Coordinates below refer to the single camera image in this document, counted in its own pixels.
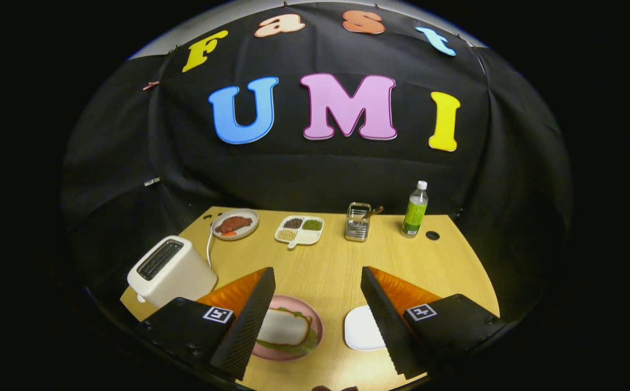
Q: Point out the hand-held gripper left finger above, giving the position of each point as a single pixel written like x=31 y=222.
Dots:
x=249 y=326

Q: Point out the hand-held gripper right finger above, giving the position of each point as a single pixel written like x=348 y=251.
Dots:
x=388 y=326

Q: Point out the thick white bread slice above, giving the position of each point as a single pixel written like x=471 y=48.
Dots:
x=285 y=327

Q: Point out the green lettuce leaf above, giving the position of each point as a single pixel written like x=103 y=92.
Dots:
x=287 y=349

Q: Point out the white rounded plate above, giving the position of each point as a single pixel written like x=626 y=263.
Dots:
x=363 y=331

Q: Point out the pink round plate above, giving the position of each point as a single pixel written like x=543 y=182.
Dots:
x=316 y=320

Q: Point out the white toaster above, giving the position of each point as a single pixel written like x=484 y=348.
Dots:
x=184 y=277

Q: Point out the pile of yellow beans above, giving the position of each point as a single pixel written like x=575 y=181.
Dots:
x=286 y=234

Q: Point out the brown steak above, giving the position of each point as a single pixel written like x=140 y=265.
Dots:
x=233 y=223

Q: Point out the white divided dish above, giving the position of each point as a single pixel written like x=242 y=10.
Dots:
x=309 y=237

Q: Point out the grey round plate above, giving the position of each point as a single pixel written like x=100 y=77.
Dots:
x=252 y=217

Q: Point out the pile of brown beans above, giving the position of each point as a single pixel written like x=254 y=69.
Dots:
x=293 y=222

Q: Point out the green drink bottle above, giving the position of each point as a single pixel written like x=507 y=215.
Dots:
x=415 y=214

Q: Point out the wooden spoon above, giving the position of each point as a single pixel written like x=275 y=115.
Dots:
x=375 y=210

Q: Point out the pile of green beans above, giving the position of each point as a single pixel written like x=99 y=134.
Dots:
x=312 y=224

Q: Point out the black backdrop cloth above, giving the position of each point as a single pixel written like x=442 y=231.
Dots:
x=320 y=168

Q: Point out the silver clip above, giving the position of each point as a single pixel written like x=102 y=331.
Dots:
x=152 y=182

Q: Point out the pink clip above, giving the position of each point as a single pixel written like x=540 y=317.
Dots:
x=151 y=86

